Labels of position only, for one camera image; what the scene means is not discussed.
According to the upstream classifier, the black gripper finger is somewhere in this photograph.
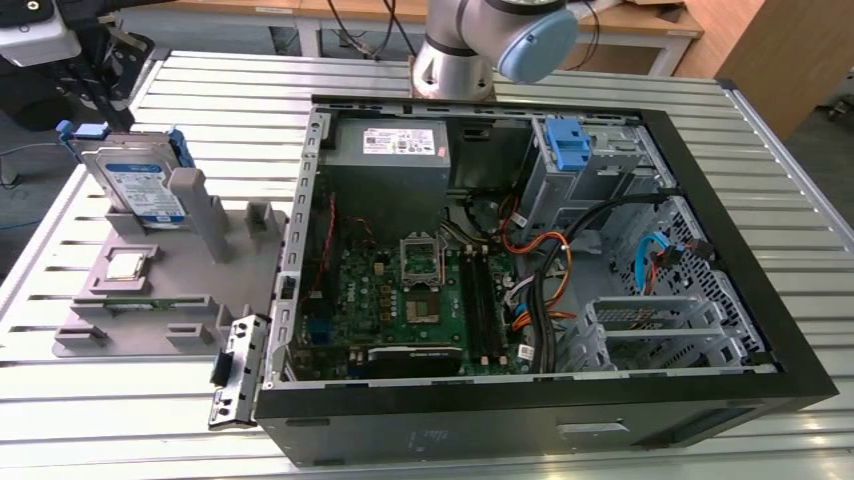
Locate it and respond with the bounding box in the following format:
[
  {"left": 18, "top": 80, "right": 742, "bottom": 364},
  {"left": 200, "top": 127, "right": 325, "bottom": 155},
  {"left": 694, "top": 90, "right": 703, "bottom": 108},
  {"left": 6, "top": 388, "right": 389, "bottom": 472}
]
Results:
[
  {"left": 50, "top": 60, "right": 136, "bottom": 133},
  {"left": 104, "top": 33, "right": 151, "bottom": 114}
]

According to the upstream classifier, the hard disk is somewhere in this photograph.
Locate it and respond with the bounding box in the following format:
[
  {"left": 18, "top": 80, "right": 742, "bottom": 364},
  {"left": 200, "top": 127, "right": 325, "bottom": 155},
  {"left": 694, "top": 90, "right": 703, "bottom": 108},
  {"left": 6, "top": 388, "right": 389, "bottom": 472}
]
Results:
[{"left": 56, "top": 119, "right": 195, "bottom": 232}]

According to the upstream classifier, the blue data wire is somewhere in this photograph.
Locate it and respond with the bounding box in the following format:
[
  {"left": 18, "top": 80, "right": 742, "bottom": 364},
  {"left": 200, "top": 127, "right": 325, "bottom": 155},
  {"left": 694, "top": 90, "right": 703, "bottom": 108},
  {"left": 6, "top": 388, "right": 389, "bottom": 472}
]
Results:
[{"left": 635, "top": 232, "right": 715, "bottom": 294}]

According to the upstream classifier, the metal disk bay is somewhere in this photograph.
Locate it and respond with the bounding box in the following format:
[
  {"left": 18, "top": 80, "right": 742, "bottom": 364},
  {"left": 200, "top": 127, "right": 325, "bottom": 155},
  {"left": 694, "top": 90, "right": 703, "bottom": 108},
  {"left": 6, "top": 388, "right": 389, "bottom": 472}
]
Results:
[{"left": 576, "top": 294, "right": 762, "bottom": 374}]

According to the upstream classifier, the black mesh waste bin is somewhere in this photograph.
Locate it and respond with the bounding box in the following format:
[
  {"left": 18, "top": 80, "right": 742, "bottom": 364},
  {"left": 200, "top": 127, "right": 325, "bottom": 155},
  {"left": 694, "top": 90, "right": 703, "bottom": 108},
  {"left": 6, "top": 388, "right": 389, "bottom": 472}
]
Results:
[{"left": 0, "top": 67, "right": 75, "bottom": 132}]

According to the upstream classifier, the silver CPU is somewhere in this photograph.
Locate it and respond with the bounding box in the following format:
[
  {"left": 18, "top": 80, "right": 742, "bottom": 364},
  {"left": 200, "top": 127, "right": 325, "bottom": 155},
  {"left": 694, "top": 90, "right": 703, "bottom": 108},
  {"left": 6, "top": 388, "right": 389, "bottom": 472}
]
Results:
[{"left": 105, "top": 252, "right": 149, "bottom": 280}]

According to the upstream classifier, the grey parts rack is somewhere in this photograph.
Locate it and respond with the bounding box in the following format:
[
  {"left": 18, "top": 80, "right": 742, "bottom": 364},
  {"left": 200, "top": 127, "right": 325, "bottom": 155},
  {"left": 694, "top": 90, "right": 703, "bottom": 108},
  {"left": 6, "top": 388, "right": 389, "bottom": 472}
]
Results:
[{"left": 50, "top": 167, "right": 292, "bottom": 359}]

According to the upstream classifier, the green RAM stick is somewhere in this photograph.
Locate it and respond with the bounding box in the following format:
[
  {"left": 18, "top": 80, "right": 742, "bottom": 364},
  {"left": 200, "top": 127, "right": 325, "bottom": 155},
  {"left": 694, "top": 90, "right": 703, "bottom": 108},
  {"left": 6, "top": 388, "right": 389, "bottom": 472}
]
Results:
[{"left": 103, "top": 297, "right": 205, "bottom": 309}]

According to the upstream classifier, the grey power supply unit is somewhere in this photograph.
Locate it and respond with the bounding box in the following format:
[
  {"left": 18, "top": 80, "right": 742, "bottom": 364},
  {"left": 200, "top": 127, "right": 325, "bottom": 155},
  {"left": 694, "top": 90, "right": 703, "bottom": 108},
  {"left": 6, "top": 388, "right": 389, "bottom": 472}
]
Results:
[{"left": 319, "top": 118, "right": 453, "bottom": 236}]

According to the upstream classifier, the metal socket cover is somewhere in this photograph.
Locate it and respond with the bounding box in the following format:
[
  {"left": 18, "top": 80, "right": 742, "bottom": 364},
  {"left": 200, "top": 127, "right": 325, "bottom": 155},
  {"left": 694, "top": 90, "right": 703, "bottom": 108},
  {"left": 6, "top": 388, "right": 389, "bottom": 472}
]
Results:
[{"left": 397, "top": 233, "right": 447, "bottom": 291}]

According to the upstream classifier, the green motherboard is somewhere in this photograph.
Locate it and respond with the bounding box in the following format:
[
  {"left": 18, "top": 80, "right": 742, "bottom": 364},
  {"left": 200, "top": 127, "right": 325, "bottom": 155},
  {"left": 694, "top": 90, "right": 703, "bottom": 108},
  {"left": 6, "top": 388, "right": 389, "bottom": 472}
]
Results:
[{"left": 296, "top": 234, "right": 535, "bottom": 379}]

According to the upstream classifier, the grey expansion slot latch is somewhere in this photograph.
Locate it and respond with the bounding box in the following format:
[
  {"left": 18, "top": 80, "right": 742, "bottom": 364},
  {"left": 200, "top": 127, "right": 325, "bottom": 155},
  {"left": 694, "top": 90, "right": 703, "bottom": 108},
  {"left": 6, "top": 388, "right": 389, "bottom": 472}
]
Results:
[{"left": 207, "top": 313, "right": 272, "bottom": 432}]

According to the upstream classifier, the CPU socket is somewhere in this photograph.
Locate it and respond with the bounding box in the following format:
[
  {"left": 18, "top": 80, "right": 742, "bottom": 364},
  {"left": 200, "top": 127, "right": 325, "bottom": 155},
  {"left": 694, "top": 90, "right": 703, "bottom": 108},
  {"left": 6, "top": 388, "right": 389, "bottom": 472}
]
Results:
[{"left": 403, "top": 288, "right": 447, "bottom": 326}]

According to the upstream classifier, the blue drive latch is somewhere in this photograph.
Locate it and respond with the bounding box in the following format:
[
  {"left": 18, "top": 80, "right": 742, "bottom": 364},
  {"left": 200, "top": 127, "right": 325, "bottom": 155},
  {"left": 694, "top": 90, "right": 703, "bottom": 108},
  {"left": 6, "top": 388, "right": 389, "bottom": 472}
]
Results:
[{"left": 543, "top": 117, "right": 592, "bottom": 170}]

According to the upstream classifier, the black RAM slot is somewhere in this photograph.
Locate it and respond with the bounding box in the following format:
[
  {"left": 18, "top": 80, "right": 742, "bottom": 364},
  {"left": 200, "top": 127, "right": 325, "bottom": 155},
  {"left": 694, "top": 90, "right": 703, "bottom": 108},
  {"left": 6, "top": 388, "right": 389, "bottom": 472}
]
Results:
[
  {"left": 479, "top": 247, "right": 508, "bottom": 365},
  {"left": 461, "top": 247, "right": 487, "bottom": 365}
]

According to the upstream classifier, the black graphics card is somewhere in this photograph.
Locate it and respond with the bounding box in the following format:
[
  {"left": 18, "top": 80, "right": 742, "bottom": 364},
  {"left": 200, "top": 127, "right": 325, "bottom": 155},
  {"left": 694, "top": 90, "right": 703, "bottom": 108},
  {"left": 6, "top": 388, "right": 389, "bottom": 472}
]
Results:
[{"left": 345, "top": 343, "right": 463, "bottom": 379}]

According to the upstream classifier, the metal drive cage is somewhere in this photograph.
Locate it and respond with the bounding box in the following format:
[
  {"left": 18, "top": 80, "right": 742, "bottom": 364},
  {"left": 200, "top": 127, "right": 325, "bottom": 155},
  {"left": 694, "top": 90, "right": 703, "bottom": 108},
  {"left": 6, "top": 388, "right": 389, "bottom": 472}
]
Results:
[{"left": 519, "top": 115, "right": 675, "bottom": 241}]

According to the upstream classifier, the black PC case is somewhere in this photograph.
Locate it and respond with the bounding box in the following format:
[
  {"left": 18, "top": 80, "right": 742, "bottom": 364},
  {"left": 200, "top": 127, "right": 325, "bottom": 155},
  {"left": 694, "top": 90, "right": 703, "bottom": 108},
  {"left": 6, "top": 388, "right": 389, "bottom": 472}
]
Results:
[{"left": 252, "top": 93, "right": 840, "bottom": 469}]

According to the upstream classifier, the wooden cabinet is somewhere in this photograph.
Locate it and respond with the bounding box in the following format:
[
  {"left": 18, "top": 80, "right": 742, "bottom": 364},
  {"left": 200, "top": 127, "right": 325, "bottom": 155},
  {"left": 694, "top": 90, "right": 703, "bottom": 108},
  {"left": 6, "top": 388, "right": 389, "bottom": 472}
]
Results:
[{"left": 679, "top": 0, "right": 854, "bottom": 144}]

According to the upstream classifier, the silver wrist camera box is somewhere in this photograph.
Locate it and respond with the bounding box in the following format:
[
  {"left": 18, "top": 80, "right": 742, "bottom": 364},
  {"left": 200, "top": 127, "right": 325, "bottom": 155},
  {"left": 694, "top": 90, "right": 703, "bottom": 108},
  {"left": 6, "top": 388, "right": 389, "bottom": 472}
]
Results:
[{"left": 0, "top": 20, "right": 83, "bottom": 69}]

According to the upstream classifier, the wooden desk white frame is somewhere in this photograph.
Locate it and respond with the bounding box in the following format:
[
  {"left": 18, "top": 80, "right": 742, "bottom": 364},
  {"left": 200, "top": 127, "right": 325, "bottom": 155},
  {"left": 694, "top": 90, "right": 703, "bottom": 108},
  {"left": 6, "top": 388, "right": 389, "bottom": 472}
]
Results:
[
  {"left": 299, "top": 0, "right": 707, "bottom": 77},
  {"left": 119, "top": 0, "right": 321, "bottom": 57}
]

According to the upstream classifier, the thin red wire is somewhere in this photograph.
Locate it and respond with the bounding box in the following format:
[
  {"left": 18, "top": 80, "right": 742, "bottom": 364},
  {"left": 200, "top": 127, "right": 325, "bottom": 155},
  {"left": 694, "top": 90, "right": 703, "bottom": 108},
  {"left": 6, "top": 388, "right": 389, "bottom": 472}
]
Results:
[{"left": 307, "top": 192, "right": 339, "bottom": 301}]

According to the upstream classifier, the orange wire bundle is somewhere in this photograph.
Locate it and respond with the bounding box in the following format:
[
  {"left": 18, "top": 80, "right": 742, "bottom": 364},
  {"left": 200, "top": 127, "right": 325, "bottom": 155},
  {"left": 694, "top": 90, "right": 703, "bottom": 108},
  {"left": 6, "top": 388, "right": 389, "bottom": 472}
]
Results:
[{"left": 499, "top": 197, "right": 579, "bottom": 334}]

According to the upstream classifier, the black cable bundle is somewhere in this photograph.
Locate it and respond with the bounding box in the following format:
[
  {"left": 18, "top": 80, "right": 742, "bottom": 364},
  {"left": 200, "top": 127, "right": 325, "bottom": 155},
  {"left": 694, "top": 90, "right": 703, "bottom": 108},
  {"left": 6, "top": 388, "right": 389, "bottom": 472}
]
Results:
[{"left": 532, "top": 192, "right": 679, "bottom": 374}]

